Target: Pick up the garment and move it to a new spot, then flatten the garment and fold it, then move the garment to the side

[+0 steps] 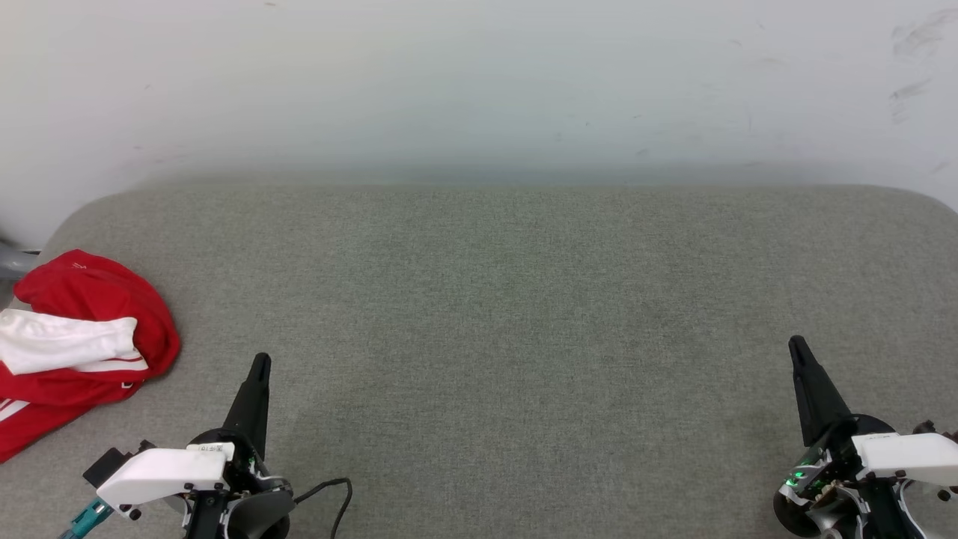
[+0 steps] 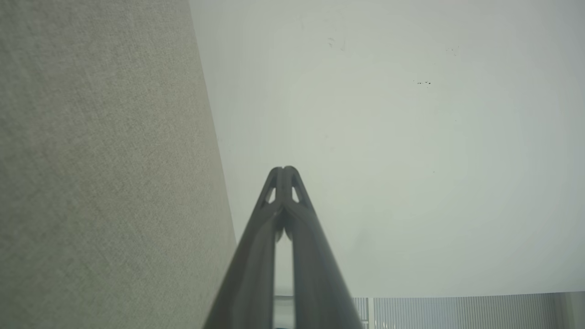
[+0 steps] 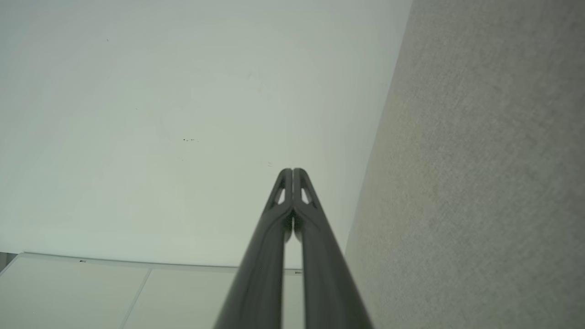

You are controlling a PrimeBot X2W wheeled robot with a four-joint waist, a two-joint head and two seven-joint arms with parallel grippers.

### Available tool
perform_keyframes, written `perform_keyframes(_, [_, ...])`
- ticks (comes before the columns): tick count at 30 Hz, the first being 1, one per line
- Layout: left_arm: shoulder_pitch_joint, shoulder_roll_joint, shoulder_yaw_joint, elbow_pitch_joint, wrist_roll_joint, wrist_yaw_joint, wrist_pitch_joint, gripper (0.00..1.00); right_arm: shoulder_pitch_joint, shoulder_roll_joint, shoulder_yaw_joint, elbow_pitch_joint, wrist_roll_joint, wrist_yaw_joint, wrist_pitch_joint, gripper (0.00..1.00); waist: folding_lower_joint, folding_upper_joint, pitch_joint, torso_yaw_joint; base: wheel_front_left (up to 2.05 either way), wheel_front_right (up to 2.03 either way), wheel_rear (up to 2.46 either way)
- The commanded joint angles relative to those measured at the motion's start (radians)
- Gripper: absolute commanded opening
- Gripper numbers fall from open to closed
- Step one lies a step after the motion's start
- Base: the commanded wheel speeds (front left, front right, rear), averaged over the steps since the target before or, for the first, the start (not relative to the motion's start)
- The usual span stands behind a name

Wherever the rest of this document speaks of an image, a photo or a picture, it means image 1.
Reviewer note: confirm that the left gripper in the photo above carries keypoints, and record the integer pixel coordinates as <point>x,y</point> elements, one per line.
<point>165,471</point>

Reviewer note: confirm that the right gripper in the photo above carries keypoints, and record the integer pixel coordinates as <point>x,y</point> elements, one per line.
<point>905,457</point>

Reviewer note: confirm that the red white basketball jersey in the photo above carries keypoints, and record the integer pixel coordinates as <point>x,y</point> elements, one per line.
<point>90,288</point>

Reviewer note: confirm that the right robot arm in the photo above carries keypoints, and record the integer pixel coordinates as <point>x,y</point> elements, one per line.
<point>823,518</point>

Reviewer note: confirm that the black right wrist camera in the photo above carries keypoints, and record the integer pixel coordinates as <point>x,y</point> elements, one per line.
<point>928,429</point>

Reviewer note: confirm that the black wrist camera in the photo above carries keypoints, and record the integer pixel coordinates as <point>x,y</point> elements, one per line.
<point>105,468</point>
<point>928,429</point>

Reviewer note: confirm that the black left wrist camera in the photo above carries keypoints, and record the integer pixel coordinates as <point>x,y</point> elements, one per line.
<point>105,468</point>

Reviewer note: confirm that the teal left camera connector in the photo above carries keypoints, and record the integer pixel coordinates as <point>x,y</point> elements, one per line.
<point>86,518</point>

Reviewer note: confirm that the grey metal frame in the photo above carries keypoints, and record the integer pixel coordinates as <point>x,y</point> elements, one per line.
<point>11,262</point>

